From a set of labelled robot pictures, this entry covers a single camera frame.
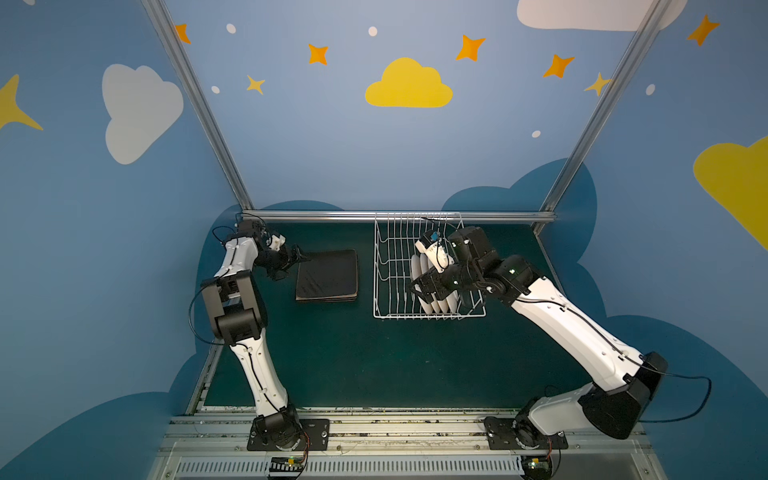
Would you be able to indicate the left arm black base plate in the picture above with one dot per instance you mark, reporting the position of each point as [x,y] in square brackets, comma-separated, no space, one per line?
[289,435]

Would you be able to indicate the right small circuit board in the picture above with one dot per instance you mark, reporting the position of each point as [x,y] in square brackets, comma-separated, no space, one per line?
[536,468]

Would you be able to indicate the white wire dish rack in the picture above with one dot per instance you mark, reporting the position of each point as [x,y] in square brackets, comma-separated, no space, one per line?
[394,244]

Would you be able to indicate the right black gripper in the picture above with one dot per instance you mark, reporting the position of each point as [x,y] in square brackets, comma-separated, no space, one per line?
[425,285]

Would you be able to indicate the left small circuit board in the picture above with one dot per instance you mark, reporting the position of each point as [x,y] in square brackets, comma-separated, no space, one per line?
[284,468]

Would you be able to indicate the aluminium frame right post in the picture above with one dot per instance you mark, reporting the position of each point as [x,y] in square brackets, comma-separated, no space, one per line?
[633,56]

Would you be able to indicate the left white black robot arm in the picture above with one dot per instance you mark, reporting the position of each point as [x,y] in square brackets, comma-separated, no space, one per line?
[238,319]

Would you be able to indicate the aluminium frame left post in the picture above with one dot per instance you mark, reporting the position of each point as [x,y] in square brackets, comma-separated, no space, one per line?
[161,20]

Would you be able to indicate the aluminium mounting rail base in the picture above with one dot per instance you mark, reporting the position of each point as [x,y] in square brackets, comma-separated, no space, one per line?
[396,443]

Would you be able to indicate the aluminium frame post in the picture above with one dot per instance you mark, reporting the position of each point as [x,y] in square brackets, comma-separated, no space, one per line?
[161,20]
[633,56]

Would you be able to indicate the aluminium frame back bar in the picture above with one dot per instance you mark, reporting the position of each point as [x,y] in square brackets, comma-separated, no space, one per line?
[307,216]

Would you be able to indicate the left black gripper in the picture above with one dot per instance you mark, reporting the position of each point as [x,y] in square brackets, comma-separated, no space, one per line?
[288,257]

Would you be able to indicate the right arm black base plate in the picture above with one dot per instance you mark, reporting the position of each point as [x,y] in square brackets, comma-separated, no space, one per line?
[510,433]

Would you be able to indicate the small circuit board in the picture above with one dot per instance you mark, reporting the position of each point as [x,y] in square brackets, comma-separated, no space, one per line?
[284,468]
[536,468]

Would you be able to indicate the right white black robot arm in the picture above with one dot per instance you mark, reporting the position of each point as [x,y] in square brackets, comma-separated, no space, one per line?
[623,382]

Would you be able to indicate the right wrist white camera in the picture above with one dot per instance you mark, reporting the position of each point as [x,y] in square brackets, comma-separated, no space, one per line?
[430,244]

